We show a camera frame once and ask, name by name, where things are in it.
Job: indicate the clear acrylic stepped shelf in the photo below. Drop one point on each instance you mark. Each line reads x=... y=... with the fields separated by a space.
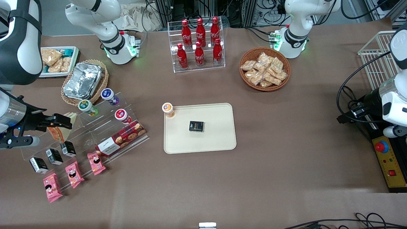
x=95 y=133

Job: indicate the white rectangular snack tray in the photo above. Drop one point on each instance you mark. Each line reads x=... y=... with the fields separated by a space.
x=75 y=54

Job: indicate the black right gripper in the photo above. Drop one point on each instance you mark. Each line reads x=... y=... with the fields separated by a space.
x=31 y=120

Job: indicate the red cookie box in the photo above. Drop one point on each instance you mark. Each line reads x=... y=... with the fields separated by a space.
x=122 y=138

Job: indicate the red lid drink cup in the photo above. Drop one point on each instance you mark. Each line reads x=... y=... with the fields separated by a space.
x=121 y=114

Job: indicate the small black white box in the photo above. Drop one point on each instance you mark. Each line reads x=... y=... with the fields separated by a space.
x=68 y=149
x=38 y=165
x=54 y=156

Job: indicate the beige plastic tray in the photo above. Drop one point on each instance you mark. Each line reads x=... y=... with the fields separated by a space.
x=210 y=140

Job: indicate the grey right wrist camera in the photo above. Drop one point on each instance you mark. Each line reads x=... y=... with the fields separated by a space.
x=22 y=141

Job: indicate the brown wicker round basket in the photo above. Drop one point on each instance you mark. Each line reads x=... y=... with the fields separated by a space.
x=244 y=81

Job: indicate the clear acrylic bottle rack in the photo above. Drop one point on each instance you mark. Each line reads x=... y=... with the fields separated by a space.
x=206 y=68

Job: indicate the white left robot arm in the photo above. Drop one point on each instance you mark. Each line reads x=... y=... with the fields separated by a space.
x=295 y=35

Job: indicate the triangular sandwich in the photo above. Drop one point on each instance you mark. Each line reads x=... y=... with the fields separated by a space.
x=61 y=134

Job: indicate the green lid drink cup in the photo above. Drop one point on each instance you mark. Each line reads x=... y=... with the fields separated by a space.
x=86 y=105

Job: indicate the silver foil container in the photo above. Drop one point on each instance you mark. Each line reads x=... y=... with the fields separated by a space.
x=82 y=81

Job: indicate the red cola bottle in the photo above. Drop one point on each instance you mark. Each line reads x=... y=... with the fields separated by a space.
x=199 y=55
x=186 y=33
x=200 y=31
x=182 y=57
x=217 y=52
x=215 y=30

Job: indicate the orange lid drink cup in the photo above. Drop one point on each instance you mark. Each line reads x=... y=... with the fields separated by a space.
x=168 y=108

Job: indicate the aluminium frame rack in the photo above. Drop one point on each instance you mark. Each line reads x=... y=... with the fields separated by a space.
x=238 y=12

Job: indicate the wrapped rice snack packet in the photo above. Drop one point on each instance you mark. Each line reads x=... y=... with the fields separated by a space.
x=66 y=64
x=54 y=66
x=50 y=55

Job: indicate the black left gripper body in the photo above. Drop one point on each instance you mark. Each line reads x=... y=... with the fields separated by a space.
x=362 y=111

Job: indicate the crumpled beige cloth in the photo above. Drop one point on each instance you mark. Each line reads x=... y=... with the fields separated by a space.
x=133 y=17

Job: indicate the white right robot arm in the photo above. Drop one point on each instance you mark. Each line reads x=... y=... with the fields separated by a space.
x=19 y=47

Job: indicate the yellow emergency stop box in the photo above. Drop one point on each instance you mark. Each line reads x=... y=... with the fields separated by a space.
x=389 y=162

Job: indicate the light woven wicker basket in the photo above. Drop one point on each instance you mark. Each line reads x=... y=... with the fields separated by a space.
x=103 y=79

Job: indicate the purple lid drink cup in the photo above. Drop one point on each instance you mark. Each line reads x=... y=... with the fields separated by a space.
x=108 y=94

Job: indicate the clear wrapped cracker packet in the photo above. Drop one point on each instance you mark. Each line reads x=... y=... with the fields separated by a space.
x=248 y=65
x=250 y=74
x=256 y=79
x=260 y=67
x=281 y=75
x=272 y=79
x=265 y=84
x=264 y=58
x=277 y=65

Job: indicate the pink snack packet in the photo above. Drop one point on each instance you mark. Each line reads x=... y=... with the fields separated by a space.
x=74 y=175
x=52 y=188
x=96 y=163

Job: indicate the small black box gold print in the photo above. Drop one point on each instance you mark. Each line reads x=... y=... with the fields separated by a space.
x=196 y=126

